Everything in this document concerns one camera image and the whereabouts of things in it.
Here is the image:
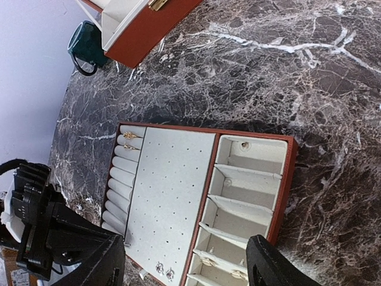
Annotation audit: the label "dark green ceramic mug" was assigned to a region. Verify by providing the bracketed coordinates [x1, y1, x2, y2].
[67, 20, 109, 76]

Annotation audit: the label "silver stud earrings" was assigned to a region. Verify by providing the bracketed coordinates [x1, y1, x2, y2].
[155, 262, 174, 282]

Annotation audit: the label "red jewelry tray insert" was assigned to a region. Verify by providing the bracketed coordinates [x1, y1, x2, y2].
[101, 122, 298, 285]

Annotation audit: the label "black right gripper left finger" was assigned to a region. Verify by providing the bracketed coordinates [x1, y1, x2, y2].
[55, 234, 126, 286]

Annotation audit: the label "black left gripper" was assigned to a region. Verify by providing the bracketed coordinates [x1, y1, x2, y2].
[16, 203, 116, 280]

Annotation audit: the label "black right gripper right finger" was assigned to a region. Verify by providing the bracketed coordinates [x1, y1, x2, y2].
[246, 235, 320, 286]

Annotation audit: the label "red jewelry box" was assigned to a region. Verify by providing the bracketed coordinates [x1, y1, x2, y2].
[76, 0, 202, 69]

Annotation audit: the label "hoop earrings in tray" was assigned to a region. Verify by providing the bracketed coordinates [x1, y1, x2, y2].
[200, 257, 248, 281]

